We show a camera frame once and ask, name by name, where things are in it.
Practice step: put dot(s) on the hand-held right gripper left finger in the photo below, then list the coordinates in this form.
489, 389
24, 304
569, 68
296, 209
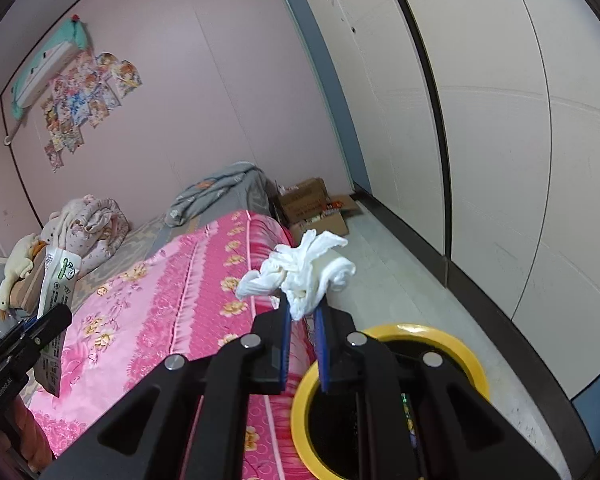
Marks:
284, 345

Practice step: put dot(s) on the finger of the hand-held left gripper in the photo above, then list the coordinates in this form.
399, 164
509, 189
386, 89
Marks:
45, 325

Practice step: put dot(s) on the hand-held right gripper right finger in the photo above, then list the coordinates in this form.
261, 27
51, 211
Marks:
321, 350

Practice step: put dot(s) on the white green printed packet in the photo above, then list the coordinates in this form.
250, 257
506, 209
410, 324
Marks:
55, 280

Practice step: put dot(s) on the white tissue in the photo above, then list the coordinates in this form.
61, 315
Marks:
300, 270

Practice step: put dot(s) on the yellow rimmed black trash bin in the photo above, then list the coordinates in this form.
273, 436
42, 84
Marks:
430, 332

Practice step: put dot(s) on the person's left forearm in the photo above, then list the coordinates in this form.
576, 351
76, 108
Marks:
30, 435

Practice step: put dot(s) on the stack of folded pillows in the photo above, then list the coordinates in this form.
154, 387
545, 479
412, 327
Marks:
27, 290

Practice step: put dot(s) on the white goose plush toy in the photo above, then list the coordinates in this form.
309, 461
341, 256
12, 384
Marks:
17, 265

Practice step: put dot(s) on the folded floral quilt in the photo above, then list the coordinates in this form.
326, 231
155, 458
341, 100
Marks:
90, 230

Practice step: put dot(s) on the pink floral bedsheet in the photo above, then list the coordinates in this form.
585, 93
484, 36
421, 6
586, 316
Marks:
155, 300

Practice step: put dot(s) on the grey patterned bedsheet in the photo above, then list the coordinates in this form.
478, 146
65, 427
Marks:
140, 245

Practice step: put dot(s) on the open cardboard box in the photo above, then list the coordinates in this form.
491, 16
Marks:
330, 225

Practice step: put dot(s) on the closed cardboard box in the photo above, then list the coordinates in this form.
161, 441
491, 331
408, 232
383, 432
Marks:
305, 197

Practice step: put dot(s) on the grey floral quilt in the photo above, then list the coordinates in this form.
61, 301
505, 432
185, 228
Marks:
215, 190

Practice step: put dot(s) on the air conditioner with teal cover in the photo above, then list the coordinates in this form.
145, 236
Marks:
45, 65

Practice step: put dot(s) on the white wardrobe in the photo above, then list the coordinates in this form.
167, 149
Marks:
505, 135

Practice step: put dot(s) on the white wall pipe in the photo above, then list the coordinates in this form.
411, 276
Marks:
15, 130

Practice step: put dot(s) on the cluster of cartoon wall posters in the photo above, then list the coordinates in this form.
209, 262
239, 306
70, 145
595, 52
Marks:
80, 100

